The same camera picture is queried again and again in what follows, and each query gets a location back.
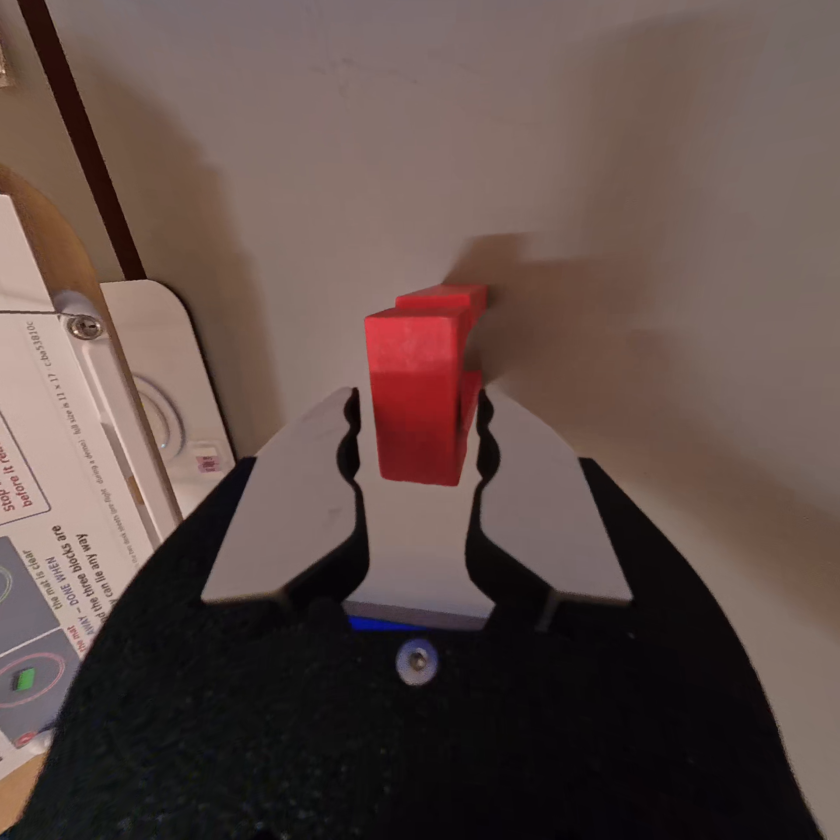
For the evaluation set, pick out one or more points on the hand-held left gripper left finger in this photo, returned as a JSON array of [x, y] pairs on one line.
[[289, 518]]

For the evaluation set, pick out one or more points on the printed instruction sheet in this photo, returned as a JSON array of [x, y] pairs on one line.
[[52, 590]]

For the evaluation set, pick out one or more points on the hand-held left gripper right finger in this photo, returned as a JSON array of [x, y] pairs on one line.
[[551, 518]]

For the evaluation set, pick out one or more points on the red arch block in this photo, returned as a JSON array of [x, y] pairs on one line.
[[413, 407]]

